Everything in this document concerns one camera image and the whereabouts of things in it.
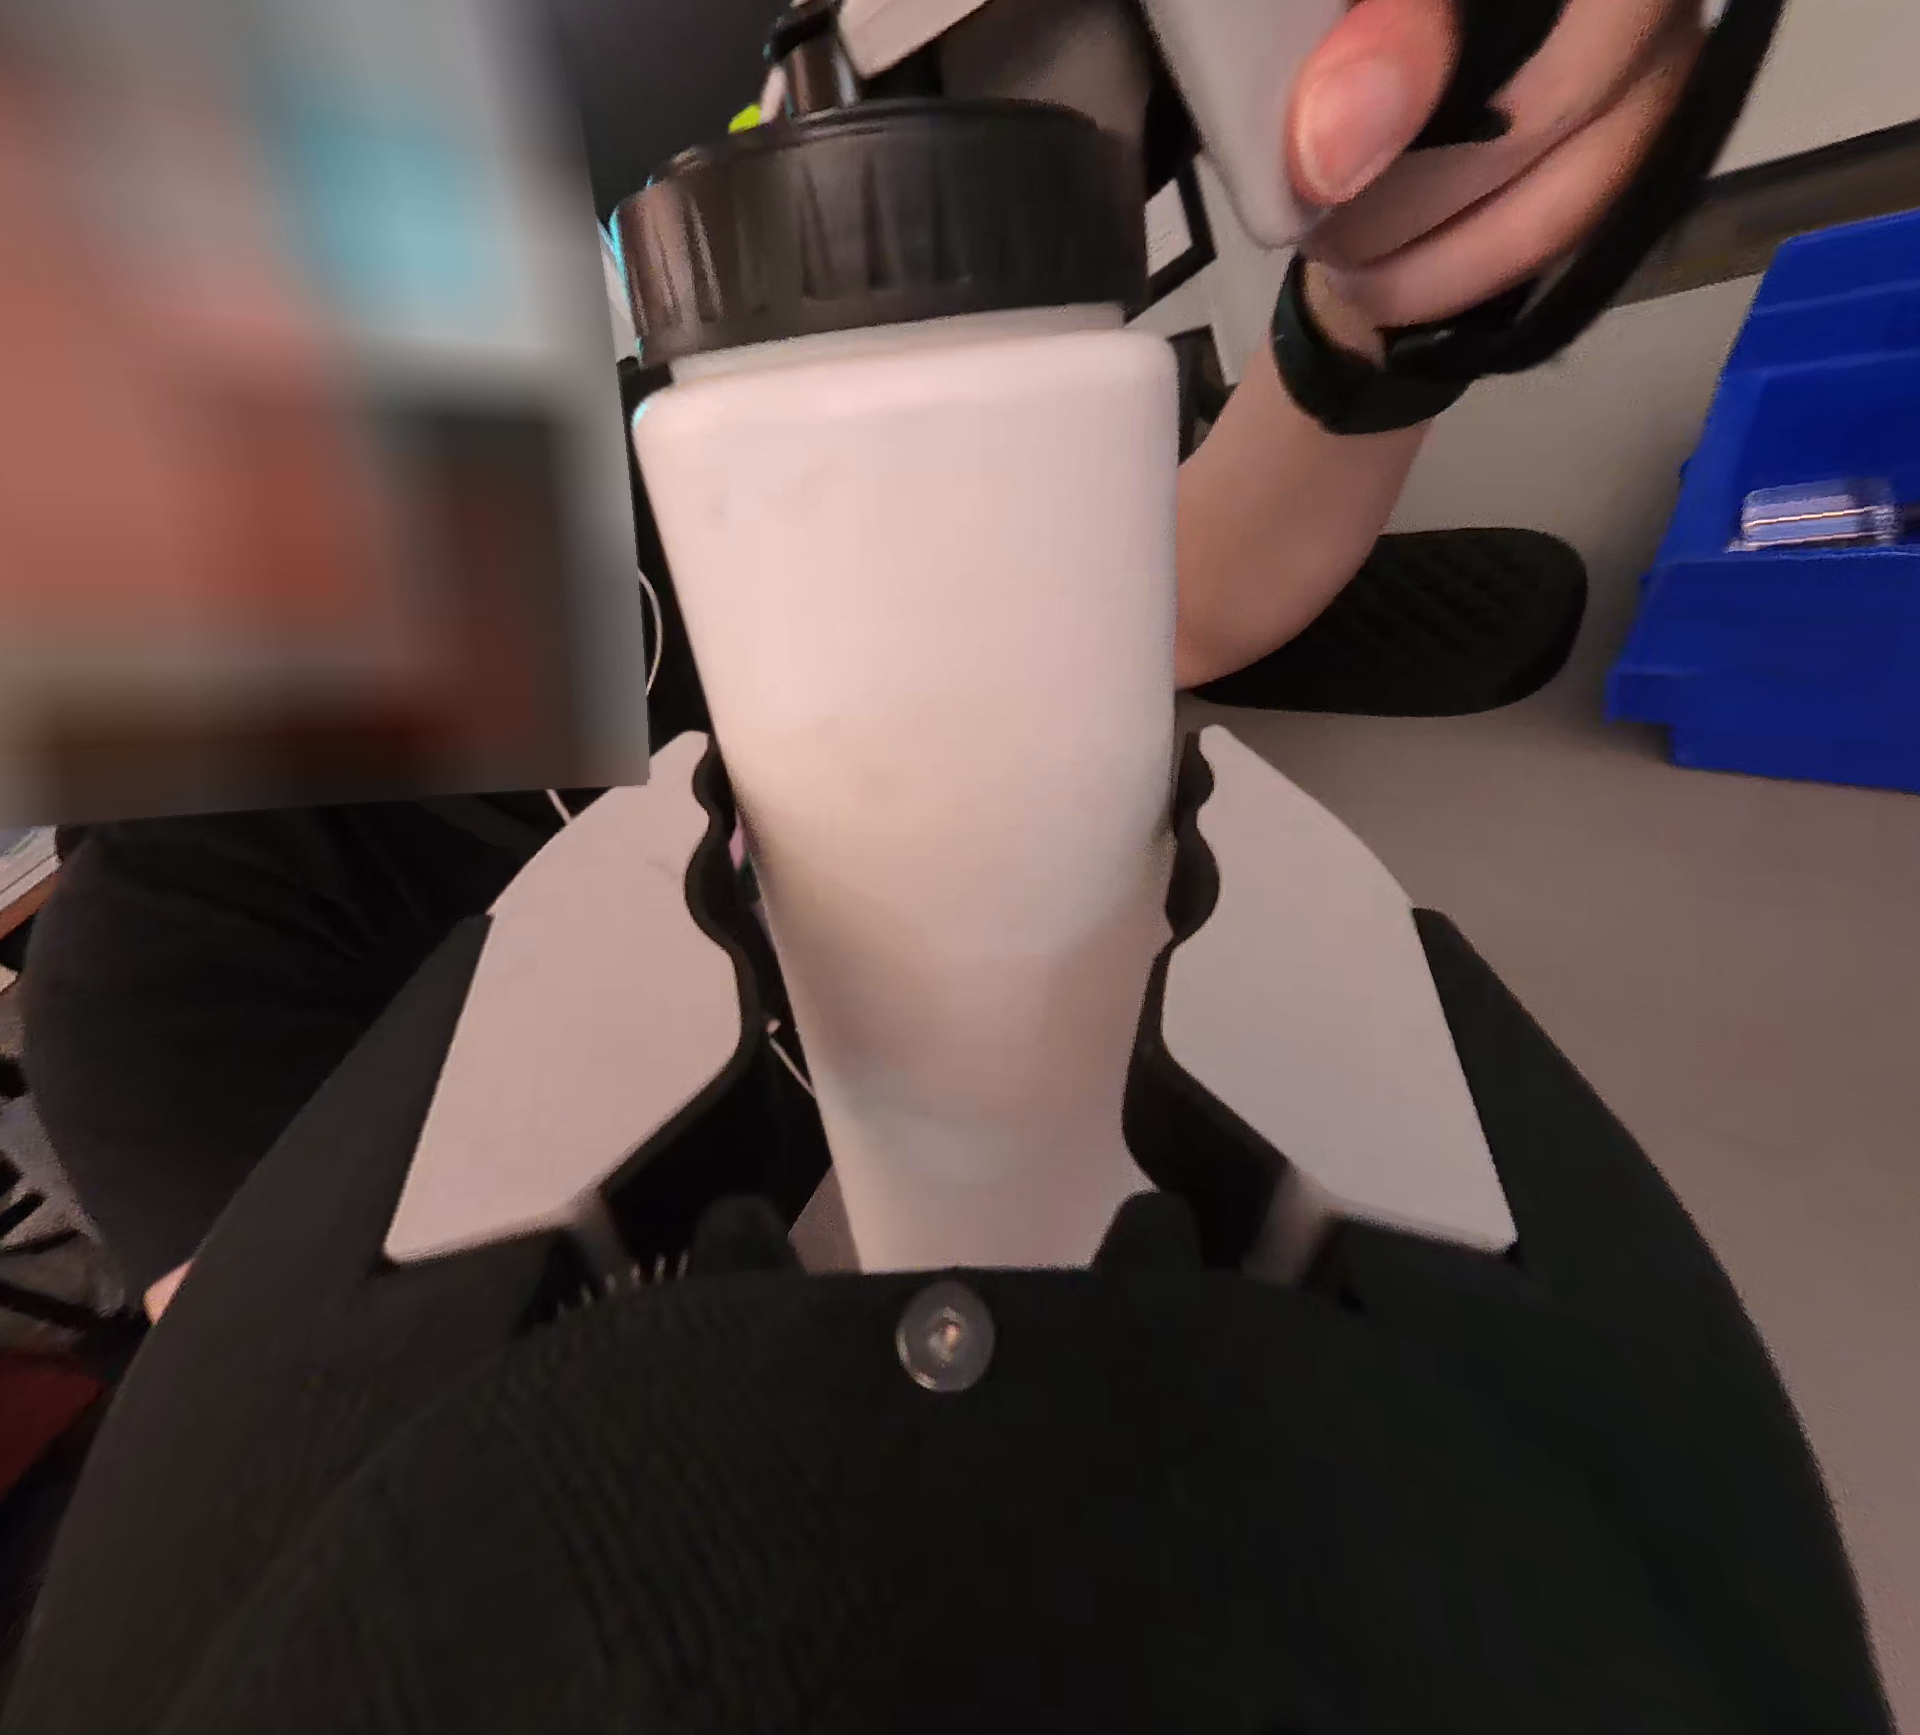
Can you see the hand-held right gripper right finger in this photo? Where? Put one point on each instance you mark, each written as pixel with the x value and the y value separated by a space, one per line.
pixel 1321 1047

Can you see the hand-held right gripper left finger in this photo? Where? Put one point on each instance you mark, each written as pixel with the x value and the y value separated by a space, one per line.
pixel 571 1015

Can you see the white bottle with black lid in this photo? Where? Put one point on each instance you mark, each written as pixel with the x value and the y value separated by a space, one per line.
pixel 917 656

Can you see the blue plastic bin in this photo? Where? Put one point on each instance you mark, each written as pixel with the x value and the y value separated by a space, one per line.
pixel 1740 656

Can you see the person's left forearm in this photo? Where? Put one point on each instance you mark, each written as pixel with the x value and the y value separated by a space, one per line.
pixel 1275 535

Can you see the person's left hand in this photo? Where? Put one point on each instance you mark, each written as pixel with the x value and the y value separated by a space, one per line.
pixel 1590 114

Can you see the person's black shirt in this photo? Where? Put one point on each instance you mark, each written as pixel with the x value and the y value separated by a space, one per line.
pixel 271 987

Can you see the black wristband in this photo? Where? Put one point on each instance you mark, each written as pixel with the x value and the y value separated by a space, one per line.
pixel 1336 379

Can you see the black textured pad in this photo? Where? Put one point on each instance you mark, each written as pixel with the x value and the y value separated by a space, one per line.
pixel 1439 627

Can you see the clear plastic case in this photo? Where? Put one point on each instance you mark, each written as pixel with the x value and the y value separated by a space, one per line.
pixel 1814 513

